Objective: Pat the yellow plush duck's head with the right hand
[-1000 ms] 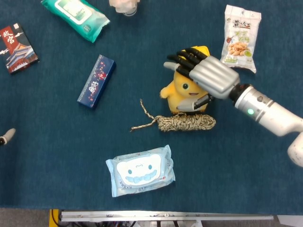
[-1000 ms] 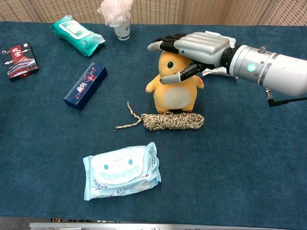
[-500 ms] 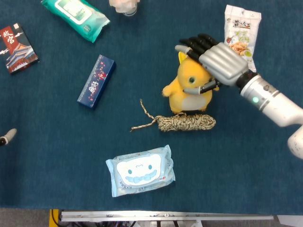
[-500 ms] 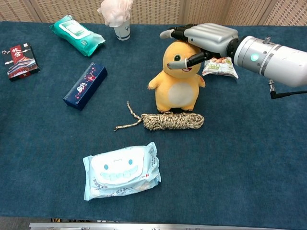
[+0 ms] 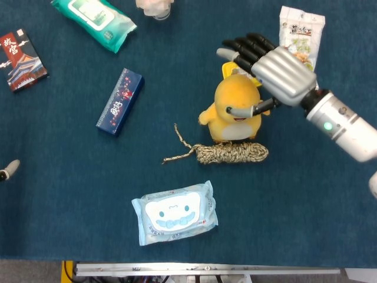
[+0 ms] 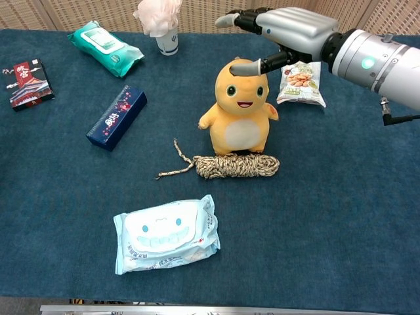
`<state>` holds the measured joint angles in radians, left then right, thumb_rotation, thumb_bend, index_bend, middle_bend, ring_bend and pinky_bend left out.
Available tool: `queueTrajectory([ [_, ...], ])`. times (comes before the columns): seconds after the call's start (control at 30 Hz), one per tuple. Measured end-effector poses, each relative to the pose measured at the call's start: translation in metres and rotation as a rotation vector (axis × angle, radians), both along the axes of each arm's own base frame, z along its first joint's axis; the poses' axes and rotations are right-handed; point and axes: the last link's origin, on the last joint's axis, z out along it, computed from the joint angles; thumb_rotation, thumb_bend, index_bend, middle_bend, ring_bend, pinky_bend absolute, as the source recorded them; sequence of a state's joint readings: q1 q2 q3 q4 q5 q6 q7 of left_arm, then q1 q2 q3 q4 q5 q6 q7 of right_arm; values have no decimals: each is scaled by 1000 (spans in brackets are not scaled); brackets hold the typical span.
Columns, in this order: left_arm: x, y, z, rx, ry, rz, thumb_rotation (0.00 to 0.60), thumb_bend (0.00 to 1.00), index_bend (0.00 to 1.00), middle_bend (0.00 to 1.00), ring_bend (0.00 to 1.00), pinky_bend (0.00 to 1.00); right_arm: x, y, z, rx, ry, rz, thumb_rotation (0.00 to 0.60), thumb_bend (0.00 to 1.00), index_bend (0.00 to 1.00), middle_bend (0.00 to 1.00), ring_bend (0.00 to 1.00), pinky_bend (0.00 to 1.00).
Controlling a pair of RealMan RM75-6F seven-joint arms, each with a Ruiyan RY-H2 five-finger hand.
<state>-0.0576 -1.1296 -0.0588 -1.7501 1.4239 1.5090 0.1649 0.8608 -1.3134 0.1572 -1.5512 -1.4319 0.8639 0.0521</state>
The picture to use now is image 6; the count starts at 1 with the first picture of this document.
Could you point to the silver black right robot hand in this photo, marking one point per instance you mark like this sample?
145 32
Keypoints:
295 29

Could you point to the yellow plush dinosaur toy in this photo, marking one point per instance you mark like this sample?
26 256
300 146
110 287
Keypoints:
241 111

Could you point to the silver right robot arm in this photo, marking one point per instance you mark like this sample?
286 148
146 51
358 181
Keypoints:
377 62

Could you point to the white peanut snack bag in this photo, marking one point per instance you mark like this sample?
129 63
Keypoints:
300 83

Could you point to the white paper cup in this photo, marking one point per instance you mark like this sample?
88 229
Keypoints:
168 42

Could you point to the pink white crumpled tissue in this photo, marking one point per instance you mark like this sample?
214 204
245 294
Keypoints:
157 14

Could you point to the dark teal table cloth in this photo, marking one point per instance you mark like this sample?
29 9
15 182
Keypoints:
328 197

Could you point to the green wet wipes pack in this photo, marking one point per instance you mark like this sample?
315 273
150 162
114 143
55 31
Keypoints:
103 46

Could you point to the dark blue long box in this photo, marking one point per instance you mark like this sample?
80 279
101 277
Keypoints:
116 118

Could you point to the light blue wet wipes pack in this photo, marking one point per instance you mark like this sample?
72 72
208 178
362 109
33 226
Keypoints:
164 234

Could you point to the black red printed box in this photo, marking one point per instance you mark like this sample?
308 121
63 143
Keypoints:
28 83

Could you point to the silver metal rail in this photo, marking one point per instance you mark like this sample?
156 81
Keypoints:
197 309

